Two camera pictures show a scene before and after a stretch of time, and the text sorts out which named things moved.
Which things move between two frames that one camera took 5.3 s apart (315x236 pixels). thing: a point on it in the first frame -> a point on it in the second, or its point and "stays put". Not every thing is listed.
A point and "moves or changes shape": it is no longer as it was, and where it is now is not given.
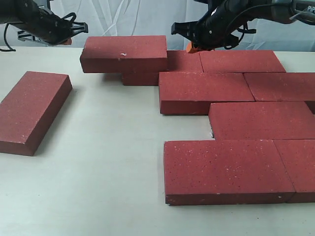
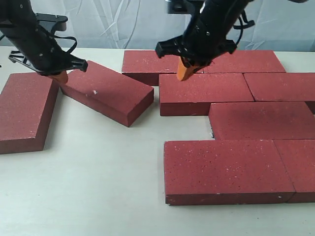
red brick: [191, 93] stays put
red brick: [220, 172] stays put
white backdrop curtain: [64, 22] stays put
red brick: [124, 54] -> [114, 95]
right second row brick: [281, 86] stays put
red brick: [28, 111] moves or changes shape
